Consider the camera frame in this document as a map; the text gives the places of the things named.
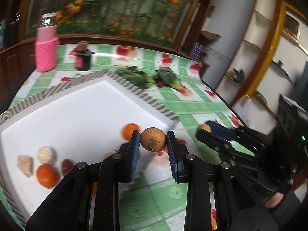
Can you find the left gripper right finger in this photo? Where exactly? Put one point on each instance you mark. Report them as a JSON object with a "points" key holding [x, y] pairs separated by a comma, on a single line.
{"points": [[177, 153]]}

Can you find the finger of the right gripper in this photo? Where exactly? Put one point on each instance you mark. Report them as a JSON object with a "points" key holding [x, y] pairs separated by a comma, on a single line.
{"points": [[221, 131], [220, 143]]}

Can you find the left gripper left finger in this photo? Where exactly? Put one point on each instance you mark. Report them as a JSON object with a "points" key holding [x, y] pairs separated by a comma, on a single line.
{"points": [[129, 156]]}

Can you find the yellow-brown round fruit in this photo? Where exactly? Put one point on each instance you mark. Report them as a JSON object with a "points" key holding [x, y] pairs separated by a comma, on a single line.
{"points": [[205, 127]]}

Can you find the small tangerine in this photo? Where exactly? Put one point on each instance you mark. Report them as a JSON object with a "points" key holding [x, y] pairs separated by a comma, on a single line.
{"points": [[128, 130]]}

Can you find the brown kiwi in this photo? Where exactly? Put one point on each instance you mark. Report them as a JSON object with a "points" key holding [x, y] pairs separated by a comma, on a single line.
{"points": [[153, 139]]}

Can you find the red jujube date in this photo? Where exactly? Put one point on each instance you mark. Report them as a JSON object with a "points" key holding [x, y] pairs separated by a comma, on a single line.
{"points": [[67, 166]]}

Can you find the beige rice cake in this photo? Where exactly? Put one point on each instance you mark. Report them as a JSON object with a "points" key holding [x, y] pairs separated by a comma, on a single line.
{"points": [[25, 165], [46, 155]]}

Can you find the small orange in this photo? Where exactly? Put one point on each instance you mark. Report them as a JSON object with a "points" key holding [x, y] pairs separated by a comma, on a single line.
{"points": [[47, 176]]}

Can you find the white plastic bag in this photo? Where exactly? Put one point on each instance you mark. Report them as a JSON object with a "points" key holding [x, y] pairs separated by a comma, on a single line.
{"points": [[245, 109]]}

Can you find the white tray striped rim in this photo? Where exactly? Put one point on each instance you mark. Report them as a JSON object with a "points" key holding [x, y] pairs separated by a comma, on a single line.
{"points": [[80, 120]]}

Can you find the dark red cherry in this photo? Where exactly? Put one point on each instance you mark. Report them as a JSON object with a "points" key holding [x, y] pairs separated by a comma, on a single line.
{"points": [[160, 83]]}

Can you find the green leafy vegetable left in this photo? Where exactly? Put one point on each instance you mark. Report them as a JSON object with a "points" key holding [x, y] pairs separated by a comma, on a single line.
{"points": [[137, 77]]}

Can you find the green leafy vegetable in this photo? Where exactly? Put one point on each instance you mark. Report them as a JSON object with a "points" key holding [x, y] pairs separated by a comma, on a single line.
{"points": [[137, 77], [166, 75]]}

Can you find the green leafy vegetable right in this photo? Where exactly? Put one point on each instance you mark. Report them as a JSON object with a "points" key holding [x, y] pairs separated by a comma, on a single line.
{"points": [[166, 75]]}

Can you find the purple bottles pair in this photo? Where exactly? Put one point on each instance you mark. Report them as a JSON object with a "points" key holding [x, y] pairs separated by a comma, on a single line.
{"points": [[197, 51]]}

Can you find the small dark jar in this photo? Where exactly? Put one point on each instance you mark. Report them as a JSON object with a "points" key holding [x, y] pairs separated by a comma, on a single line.
{"points": [[83, 57]]}

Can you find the pink knitted sleeve bottle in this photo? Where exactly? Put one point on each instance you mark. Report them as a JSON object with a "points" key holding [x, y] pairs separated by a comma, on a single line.
{"points": [[46, 43]]}

